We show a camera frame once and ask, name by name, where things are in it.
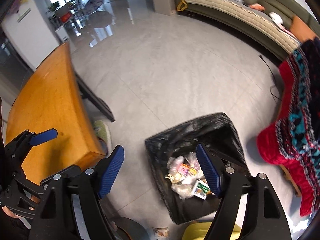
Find torn green white wrapper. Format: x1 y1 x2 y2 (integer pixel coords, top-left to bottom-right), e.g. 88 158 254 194
191 180 211 200

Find clear bag white contents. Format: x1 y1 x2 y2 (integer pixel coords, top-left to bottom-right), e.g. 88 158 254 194
171 183 194 200

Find small jelly cup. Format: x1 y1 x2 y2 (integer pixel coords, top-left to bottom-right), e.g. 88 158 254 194
188 167 197 176

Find purple puzzle cube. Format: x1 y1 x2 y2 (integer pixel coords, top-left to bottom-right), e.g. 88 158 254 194
177 163 191 177

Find black trash bag bin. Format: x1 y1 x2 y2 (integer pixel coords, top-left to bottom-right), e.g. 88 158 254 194
145 112 250 224

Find person left hand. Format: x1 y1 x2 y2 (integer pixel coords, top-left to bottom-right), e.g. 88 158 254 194
2 206 20 218

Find green slipper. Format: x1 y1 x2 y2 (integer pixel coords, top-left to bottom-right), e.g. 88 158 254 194
93 120 112 157

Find yellow stool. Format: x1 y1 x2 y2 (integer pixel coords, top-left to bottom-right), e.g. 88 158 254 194
182 222 241 240

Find person leg in jeans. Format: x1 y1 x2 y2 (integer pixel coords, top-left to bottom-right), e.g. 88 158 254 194
100 194 151 240

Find snack wrapper on floor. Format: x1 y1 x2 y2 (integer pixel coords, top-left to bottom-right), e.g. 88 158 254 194
152 227 169 240

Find white pedal bin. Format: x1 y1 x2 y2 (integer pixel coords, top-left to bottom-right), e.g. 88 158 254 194
55 26 69 43

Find dining table with chairs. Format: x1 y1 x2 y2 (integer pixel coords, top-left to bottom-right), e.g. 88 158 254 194
53 0 87 37

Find potted plant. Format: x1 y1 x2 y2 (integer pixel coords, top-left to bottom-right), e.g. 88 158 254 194
48 1 60 12

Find open grey umbrella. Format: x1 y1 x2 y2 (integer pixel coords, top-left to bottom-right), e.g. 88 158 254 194
83 0 104 15

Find orange cushion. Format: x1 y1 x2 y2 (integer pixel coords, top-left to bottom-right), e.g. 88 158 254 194
290 16 317 43

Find quilted beige sofa cover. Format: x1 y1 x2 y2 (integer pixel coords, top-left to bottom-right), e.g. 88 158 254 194
185 0 300 53

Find green sofa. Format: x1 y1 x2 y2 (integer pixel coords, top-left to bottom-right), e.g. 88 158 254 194
175 0 319 60

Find black floor cable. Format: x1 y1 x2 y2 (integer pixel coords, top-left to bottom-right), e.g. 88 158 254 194
258 54 283 102

